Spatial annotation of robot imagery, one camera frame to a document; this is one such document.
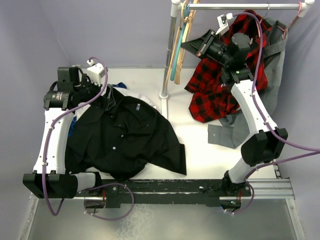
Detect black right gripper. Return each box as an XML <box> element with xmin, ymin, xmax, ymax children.
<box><xmin>180</xmin><ymin>29</ymin><xmax>232</xmax><ymax>67</ymax></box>

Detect black button shirt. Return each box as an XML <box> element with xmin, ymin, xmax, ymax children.
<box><xmin>65</xmin><ymin>89</ymin><xmax>187</xmax><ymax>180</ymax></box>

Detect beige wooden hanger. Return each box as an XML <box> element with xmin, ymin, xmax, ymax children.
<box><xmin>173</xmin><ymin>0</ymin><xmax>201</xmax><ymax>85</ymax></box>

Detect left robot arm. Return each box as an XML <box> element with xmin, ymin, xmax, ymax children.
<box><xmin>22</xmin><ymin>63</ymin><xmax>105</xmax><ymax>199</ymax></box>

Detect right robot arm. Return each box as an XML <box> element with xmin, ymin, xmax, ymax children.
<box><xmin>181</xmin><ymin>30</ymin><xmax>288</xmax><ymax>196</ymax></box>

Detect white shirt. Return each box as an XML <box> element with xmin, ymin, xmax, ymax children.
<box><xmin>74</xmin><ymin>87</ymin><xmax>157</xmax><ymax>121</ymax></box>

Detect teal hanger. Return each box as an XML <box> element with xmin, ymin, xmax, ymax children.
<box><xmin>170</xmin><ymin>0</ymin><xmax>190</xmax><ymax>81</ymax></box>

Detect yellow hanger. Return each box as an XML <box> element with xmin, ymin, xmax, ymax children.
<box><xmin>165</xmin><ymin>0</ymin><xmax>189</xmax><ymax>81</ymax></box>

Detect red black plaid shirt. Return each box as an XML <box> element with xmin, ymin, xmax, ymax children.
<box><xmin>184</xmin><ymin>15</ymin><xmax>260</xmax><ymax>123</ymax></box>

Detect pink hanger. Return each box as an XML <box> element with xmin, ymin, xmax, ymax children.
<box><xmin>278</xmin><ymin>1</ymin><xmax>303</xmax><ymax>40</ymax></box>

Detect grey shirt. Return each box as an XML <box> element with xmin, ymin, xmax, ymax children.
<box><xmin>207</xmin><ymin>17</ymin><xmax>287</xmax><ymax>149</ymax></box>

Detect blue garment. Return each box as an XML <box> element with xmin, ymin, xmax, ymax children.
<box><xmin>68</xmin><ymin>82</ymin><xmax>127</xmax><ymax>137</ymax></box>

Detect metal clothes rack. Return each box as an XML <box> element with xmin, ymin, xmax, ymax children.
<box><xmin>159</xmin><ymin>0</ymin><xmax>315</xmax><ymax>118</ymax></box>

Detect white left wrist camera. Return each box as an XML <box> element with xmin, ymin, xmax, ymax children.
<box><xmin>86</xmin><ymin>59</ymin><xmax>105</xmax><ymax>87</ymax></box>

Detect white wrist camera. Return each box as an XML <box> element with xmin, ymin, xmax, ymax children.
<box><xmin>216</xmin><ymin>13</ymin><xmax>234</xmax><ymax>36</ymax></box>
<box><xmin>86</xmin><ymin>59</ymin><xmax>105</xmax><ymax>87</ymax></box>

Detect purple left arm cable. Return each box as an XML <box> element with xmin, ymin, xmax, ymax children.
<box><xmin>41</xmin><ymin>56</ymin><xmax>109</xmax><ymax>217</ymax></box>

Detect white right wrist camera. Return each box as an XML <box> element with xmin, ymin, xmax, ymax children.
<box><xmin>216</xmin><ymin>13</ymin><xmax>234</xmax><ymax>36</ymax></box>

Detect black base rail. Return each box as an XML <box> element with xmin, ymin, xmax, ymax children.
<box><xmin>76</xmin><ymin>179</ymin><xmax>252</xmax><ymax>208</ymax></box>

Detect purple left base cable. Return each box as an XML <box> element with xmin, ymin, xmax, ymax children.
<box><xmin>83</xmin><ymin>182</ymin><xmax>136</xmax><ymax>222</ymax></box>

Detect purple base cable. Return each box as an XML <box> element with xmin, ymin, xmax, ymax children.
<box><xmin>223</xmin><ymin>182</ymin><xmax>256</xmax><ymax>217</ymax></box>
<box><xmin>83</xmin><ymin>182</ymin><xmax>136</xmax><ymax>222</ymax></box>

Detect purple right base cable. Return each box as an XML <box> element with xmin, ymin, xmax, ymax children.
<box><xmin>223</xmin><ymin>182</ymin><xmax>256</xmax><ymax>217</ymax></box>

